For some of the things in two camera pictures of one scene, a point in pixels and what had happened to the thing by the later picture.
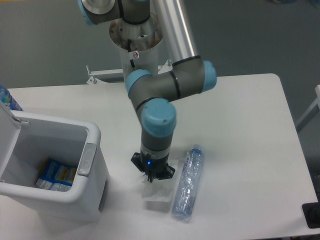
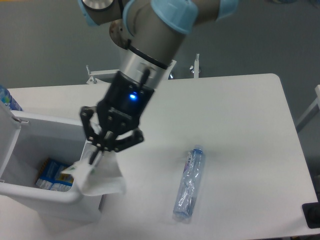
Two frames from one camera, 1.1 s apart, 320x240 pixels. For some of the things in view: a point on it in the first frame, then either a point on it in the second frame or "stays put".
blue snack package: x=56 y=176 stays put
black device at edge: x=311 y=212 stays put
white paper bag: x=162 y=189 → x=103 y=176
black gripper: x=157 y=168 → x=119 y=112
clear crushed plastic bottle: x=187 y=186 stays put
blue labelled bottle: x=5 y=96 stays put
